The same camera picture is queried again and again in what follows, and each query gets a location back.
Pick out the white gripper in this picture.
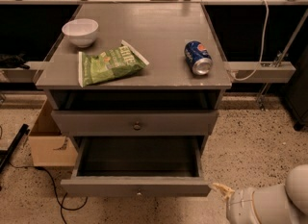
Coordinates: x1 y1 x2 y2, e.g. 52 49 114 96
212 183 259 224

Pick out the grey drawer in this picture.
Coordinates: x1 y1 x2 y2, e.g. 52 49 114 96
52 111 218 137
61 136 210 197

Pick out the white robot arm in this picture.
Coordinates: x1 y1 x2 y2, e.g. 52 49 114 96
213 164 308 224

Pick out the grey drawer cabinet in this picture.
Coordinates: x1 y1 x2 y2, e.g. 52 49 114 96
34 2 233 145

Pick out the grey top drawer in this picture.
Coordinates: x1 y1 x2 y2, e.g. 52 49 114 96
52 111 218 137

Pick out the blue soda can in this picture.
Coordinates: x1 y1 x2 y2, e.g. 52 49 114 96
184 40 213 76

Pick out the green chip bag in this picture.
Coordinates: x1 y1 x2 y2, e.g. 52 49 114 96
78 40 149 87

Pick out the cardboard box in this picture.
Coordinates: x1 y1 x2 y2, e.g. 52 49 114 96
28 101 77 167

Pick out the white ceramic bowl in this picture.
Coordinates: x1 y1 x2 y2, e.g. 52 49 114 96
62 18 98 48

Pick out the black bar on floor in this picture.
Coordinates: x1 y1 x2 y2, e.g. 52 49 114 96
0 124 29 173

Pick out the black floor cable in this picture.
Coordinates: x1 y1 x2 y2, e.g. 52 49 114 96
8 160 89 224

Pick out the white cable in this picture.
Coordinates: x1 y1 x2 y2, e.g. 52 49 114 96
229 0 270 82

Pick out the black object on rail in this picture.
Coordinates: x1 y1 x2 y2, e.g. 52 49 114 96
0 54 30 69

